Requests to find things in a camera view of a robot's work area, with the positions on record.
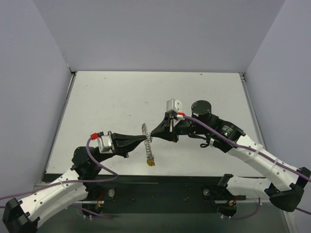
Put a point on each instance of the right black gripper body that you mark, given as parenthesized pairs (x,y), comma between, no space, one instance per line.
(171,128)

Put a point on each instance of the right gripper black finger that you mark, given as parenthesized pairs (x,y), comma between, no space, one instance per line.
(168,136)
(162,129)

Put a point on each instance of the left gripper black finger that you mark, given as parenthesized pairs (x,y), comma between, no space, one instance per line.
(130,146)
(127,138)

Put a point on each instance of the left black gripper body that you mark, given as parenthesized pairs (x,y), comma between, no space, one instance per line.
(113,143)

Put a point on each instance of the metal band with key rings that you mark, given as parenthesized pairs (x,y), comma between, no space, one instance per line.
(147,143)

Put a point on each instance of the yellow key tag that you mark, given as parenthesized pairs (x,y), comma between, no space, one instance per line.
(149,162)

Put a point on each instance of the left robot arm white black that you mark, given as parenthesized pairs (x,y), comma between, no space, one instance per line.
(27,214)

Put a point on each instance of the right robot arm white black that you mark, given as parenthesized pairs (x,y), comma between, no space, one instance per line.
(224,135)

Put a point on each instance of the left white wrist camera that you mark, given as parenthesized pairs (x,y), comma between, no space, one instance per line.
(105,144)

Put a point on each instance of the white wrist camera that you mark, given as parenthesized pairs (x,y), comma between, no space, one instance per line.
(175,109)
(105,144)

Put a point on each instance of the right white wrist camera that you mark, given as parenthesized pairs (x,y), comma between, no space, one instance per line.
(175,109)

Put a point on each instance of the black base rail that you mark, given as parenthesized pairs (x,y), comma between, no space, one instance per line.
(130,194)

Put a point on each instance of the aluminium table frame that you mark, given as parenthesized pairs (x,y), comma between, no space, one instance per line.
(252,116)

